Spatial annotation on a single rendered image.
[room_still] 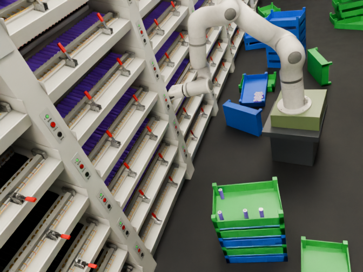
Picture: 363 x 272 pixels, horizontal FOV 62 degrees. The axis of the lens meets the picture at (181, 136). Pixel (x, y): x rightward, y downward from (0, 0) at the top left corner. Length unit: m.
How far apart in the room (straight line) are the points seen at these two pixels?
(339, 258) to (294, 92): 0.86
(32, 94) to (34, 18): 0.24
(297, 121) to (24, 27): 1.41
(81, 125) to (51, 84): 0.20
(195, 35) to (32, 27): 0.78
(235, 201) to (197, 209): 0.47
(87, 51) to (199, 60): 0.61
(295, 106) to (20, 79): 1.39
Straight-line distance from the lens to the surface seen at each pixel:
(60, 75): 1.14
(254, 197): 1.48
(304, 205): 1.84
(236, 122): 2.32
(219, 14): 1.47
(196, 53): 1.59
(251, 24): 1.57
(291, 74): 1.71
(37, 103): 1.03
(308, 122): 1.82
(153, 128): 1.70
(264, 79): 2.72
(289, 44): 1.61
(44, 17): 1.11
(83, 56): 1.23
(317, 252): 1.69
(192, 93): 1.71
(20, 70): 1.01
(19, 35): 1.04
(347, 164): 2.07
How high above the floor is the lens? 1.49
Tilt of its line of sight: 38 degrees down
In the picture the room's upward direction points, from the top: 20 degrees counter-clockwise
